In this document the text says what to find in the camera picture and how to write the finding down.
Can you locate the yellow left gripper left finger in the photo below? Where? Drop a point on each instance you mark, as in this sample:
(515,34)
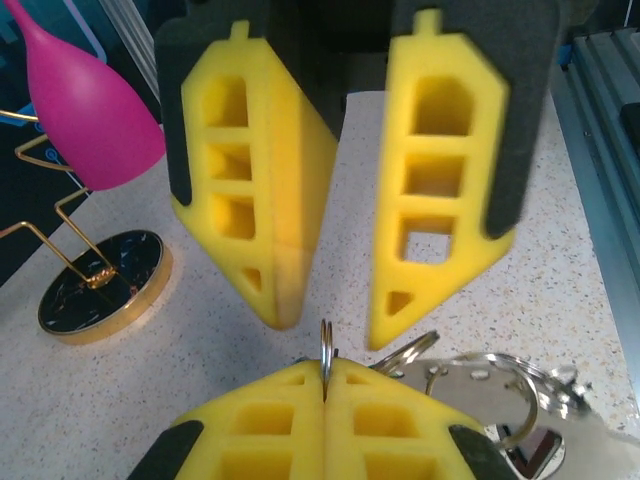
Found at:
(260,440)

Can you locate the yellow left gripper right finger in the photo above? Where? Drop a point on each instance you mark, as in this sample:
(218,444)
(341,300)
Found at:
(390,445)

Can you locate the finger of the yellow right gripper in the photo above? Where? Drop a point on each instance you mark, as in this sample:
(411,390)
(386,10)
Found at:
(390,250)
(285,225)

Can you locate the key with green tag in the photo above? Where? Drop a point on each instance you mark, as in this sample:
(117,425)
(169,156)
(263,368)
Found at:
(500,380)

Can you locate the pink plastic goblet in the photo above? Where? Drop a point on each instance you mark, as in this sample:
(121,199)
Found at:
(95,115)

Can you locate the aluminium frame post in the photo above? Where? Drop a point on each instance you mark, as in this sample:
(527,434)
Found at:
(125,45)

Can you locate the aluminium front rail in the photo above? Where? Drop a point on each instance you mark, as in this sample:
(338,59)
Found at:
(600,150)

